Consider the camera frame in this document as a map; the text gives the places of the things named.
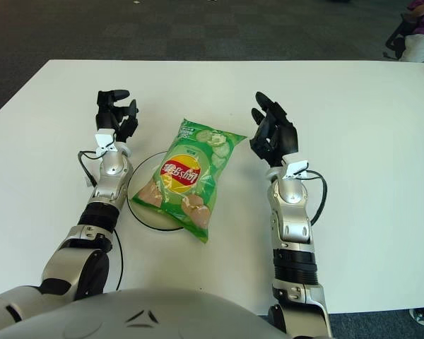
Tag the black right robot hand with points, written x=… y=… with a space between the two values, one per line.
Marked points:
x=286 y=141

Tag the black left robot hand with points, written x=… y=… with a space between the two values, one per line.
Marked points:
x=104 y=118

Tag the green potato chips bag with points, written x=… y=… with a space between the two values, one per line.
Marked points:
x=183 y=176

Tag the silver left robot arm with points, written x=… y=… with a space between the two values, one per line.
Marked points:
x=109 y=173

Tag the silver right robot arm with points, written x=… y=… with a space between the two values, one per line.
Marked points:
x=293 y=212

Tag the white plate with black rim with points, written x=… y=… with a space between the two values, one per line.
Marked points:
x=141 y=173

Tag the black office chair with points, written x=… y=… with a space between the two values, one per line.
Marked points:
x=397 y=42

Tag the seated person in purple shirt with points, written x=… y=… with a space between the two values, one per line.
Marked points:
x=420 y=46

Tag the silver robot torso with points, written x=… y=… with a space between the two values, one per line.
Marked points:
x=145 y=318

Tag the patterned sneaker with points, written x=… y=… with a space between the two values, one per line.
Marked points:
x=418 y=316

